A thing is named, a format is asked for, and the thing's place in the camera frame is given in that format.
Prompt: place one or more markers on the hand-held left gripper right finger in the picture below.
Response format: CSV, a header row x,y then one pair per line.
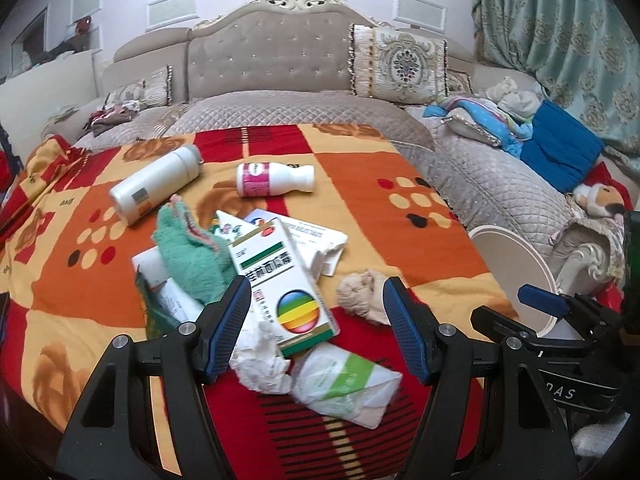
x,y
405,325

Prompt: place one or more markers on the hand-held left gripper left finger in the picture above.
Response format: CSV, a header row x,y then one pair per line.
x,y
230,320

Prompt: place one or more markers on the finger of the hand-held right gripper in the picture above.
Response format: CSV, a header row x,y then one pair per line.
x,y
500,322
540,300

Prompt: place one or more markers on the white paper box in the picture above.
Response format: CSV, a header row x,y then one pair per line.
x,y
312,242

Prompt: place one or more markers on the crumpled white tissue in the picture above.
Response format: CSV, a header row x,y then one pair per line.
x,y
260,365

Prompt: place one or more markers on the white printed wrapper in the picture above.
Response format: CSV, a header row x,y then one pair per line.
x,y
175,300

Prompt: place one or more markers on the medicine box with rainbow ball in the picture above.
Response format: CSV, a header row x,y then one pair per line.
x,y
280,285

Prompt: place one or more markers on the green fluffy towel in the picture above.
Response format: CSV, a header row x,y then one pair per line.
x,y
195,260

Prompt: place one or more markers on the white and green plastic packet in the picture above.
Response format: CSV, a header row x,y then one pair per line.
x,y
345,385

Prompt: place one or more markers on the green and white carton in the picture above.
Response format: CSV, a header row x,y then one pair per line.
x,y
227,227

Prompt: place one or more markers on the plush toy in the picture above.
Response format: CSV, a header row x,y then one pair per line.
x,y
597,200

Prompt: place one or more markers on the white bottle with pink label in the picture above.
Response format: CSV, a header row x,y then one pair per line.
x,y
275,178

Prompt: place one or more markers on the orange and red printed blanket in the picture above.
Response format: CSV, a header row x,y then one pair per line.
x,y
350,185

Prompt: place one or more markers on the blue quilted cloth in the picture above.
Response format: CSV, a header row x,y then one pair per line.
x,y
560,150

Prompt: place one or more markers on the white thermos bottle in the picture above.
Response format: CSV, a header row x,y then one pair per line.
x,y
155,182

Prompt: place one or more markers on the beige fringed pillow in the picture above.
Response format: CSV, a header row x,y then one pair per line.
x,y
470,127

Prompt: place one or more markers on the beige bundled clothes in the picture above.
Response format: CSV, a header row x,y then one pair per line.
x,y
517,97

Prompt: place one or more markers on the small embroidered cushion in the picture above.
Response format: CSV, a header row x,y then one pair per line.
x,y
459,82

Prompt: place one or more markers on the pile of clothes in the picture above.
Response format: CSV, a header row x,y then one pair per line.
x,y
112,117

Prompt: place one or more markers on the beige striped cushion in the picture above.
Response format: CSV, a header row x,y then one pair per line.
x,y
145,90

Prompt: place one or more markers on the large embroidered cushion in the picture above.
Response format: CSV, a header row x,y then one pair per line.
x,y
400,65

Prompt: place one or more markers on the beige tufted sofa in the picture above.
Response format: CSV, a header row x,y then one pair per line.
x,y
270,55

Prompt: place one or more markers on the red and black object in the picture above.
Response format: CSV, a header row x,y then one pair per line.
x,y
7,170

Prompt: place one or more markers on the green patterned curtain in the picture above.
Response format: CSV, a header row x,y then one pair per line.
x,y
565,25

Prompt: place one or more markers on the white cabinet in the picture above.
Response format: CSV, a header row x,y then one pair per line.
x,y
45,90

